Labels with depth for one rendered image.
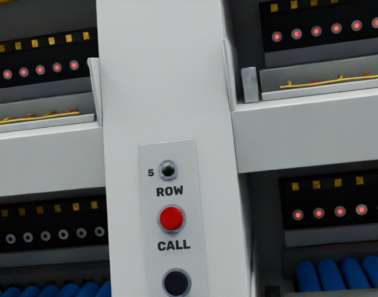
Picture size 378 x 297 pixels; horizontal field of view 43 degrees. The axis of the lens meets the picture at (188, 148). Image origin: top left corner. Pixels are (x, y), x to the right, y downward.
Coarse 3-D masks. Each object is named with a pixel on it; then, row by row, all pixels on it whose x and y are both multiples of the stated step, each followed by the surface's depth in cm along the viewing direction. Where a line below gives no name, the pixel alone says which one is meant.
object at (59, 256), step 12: (0, 252) 54; (12, 252) 53; (24, 252) 53; (36, 252) 52; (48, 252) 52; (60, 252) 52; (72, 252) 52; (84, 252) 52; (96, 252) 51; (108, 252) 51; (0, 264) 53; (12, 264) 53; (24, 264) 53; (36, 264) 53; (48, 264) 52
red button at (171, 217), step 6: (168, 210) 33; (174, 210) 33; (162, 216) 33; (168, 216) 33; (174, 216) 33; (180, 216) 33; (162, 222) 33; (168, 222) 33; (174, 222) 33; (180, 222) 33; (168, 228) 33; (174, 228) 33
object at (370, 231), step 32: (288, 192) 48; (320, 192) 48; (352, 192) 47; (288, 224) 49; (320, 224) 48; (352, 224) 48; (256, 256) 44; (288, 256) 46; (320, 256) 46; (352, 256) 45; (256, 288) 37; (288, 288) 45; (320, 288) 41; (352, 288) 40
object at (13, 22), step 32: (32, 0) 61; (64, 0) 60; (256, 0) 56; (0, 32) 61; (32, 32) 60; (256, 32) 55; (256, 64) 55; (64, 192) 56; (96, 192) 55; (256, 192) 52; (256, 224) 52
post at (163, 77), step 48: (96, 0) 37; (144, 0) 36; (192, 0) 36; (144, 48) 36; (192, 48) 35; (144, 96) 35; (192, 96) 34; (240, 192) 35; (144, 240) 33; (240, 240) 32; (144, 288) 33; (240, 288) 32
